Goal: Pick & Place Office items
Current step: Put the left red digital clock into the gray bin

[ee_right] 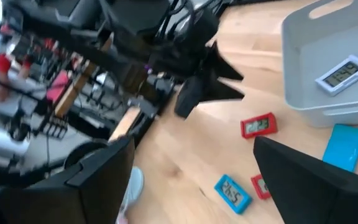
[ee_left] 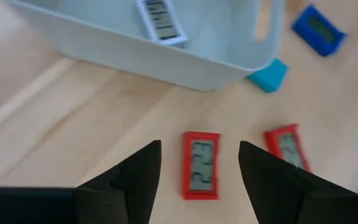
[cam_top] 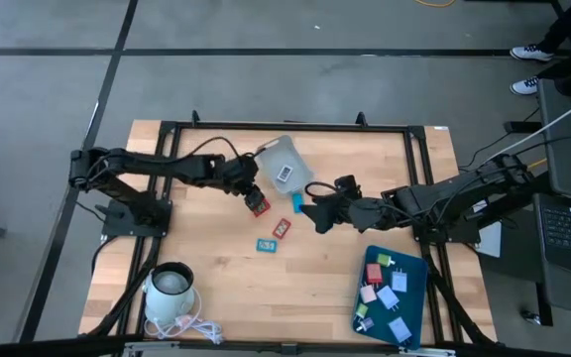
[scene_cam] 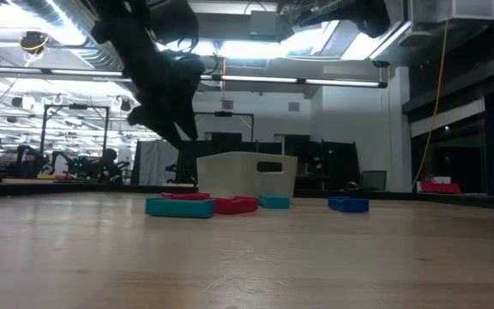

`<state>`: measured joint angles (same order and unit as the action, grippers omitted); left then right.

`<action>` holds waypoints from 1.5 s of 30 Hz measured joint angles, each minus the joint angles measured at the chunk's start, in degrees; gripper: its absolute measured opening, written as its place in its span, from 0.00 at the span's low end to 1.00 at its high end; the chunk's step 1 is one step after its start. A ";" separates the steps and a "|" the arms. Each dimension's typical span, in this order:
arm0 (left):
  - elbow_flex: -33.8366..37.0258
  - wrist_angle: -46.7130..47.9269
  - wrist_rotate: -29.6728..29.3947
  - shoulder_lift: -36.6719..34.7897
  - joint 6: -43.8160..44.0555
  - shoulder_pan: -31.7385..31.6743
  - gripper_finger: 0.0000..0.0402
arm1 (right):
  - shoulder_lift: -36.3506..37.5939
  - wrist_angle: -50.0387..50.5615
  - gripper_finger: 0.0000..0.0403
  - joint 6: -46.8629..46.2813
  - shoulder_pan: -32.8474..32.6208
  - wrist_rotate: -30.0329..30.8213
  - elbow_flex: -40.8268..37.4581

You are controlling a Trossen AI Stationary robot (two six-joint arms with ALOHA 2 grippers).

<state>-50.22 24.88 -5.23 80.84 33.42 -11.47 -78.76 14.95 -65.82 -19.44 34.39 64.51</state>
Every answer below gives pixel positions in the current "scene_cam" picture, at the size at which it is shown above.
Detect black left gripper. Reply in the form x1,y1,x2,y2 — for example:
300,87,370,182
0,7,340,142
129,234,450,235
120,38,208,149

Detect red labelled card box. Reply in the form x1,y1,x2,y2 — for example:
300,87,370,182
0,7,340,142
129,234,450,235
160,191,211,202
214,196,260,215

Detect white plastic storage bin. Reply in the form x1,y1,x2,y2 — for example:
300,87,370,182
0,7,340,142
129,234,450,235
196,151,298,200

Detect teal labelled card box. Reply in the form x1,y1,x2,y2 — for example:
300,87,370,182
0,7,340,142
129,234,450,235
144,197,216,220

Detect plain cyan card box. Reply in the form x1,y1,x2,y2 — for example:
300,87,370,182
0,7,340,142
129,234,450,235
258,194,292,210

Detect grey cover sheet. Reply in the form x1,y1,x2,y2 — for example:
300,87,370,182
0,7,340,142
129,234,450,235
131,139,180,187

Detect person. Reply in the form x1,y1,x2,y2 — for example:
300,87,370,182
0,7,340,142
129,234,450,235
99,148,122,182

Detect long ceiling light fixture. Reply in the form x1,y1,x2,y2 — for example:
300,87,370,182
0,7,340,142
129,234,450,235
0,65,389,89

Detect background wooden workbench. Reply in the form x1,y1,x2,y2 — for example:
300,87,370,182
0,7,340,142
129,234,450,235
0,177,199,199

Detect black partition panels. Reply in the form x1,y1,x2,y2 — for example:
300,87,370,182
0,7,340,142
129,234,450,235
176,131,362,192

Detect blue labelled card box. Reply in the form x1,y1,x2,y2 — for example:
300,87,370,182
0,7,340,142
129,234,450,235
327,196,371,214

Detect red white background box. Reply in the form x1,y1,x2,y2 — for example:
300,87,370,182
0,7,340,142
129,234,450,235
416,175,462,195

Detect black metal gantry frame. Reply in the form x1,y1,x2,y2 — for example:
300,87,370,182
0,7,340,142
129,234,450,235
193,111,256,142
39,104,111,173

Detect black yellow cable reel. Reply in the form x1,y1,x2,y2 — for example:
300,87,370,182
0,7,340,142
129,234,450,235
18,30,51,56

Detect yellow hanging cable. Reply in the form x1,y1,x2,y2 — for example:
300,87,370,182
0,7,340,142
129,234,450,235
412,16,452,189

